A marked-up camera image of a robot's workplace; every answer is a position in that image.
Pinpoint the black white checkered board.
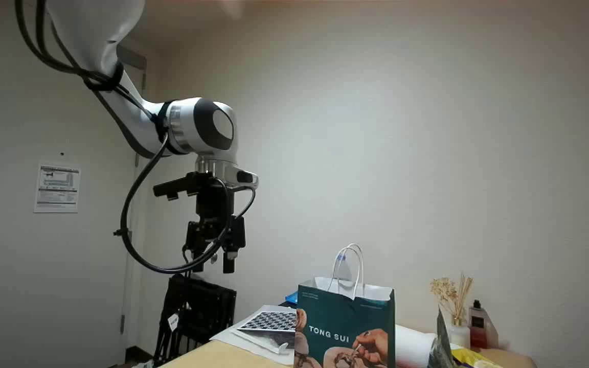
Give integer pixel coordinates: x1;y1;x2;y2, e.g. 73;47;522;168
237;310;301;338

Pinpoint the white paper towel roll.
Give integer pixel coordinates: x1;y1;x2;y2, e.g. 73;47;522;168
393;323;439;368

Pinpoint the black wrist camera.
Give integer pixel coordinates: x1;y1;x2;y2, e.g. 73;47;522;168
152;171;259;203

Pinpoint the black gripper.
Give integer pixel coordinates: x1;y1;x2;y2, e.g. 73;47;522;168
184;182;248;276

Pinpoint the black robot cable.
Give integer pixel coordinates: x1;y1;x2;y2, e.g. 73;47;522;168
112;136;259;276

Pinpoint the yellow flat item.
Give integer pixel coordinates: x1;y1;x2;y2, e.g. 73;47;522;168
451;345;506;368

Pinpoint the black plastic crate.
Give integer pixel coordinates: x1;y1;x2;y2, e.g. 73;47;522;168
152;273;239;368

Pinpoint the white printed wall notice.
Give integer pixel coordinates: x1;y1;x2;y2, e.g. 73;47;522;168
33;163;83;217

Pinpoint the dark red bottle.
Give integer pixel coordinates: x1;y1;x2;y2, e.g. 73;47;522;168
469;298;502;353

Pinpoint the reed diffuser with sticks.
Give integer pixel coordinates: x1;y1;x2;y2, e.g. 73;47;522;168
430;275;477;351

